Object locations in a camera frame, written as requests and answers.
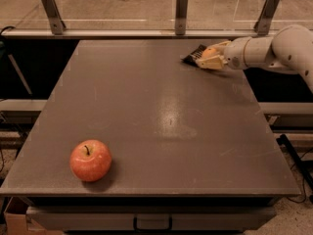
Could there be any middle metal bracket post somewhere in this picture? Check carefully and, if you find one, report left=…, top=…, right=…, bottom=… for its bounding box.
left=174, top=0, right=188, bottom=35

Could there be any grey drawer with handle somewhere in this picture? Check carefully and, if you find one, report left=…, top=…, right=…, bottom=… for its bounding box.
left=26, top=207, right=276, bottom=232

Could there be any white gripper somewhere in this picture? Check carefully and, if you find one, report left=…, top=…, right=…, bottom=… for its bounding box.
left=196, top=37, right=250, bottom=71

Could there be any black cable on floor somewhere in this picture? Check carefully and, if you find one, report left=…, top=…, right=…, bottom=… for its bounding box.
left=287, top=147, right=313, bottom=205

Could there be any clear acrylic barrier panel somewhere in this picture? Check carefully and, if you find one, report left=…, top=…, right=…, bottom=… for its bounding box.
left=0, top=0, right=313, bottom=31

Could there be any orange fruit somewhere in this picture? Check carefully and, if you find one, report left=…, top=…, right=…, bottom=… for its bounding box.
left=201, top=47, right=217, bottom=58

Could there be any black stand leg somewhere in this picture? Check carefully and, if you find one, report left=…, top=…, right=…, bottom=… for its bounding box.
left=277, top=134, right=313, bottom=191

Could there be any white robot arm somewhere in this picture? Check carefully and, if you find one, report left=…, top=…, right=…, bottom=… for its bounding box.
left=195, top=24, right=313, bottom=92

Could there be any left metal bracket post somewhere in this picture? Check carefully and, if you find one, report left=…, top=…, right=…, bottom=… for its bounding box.
left=41, top=0, right=66, bottom=35

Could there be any cardboard box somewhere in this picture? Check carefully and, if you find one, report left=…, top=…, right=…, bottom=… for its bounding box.
left=4, top=198, right=63, bottom=235

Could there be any metal bracket post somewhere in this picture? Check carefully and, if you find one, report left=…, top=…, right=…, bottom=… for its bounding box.
left=174, top=0, right=188, bottom=35
left=41, top=0, right=66, bottom=35
left=253, top=0, right=280, bottom=36

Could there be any red apple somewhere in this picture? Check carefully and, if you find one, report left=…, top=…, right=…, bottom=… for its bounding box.
left=69, top=140, right=112, bottom=182

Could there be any right metal bracket post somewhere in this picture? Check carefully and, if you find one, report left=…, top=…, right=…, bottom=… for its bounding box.
left=253, top=0, right=280, bottom=36

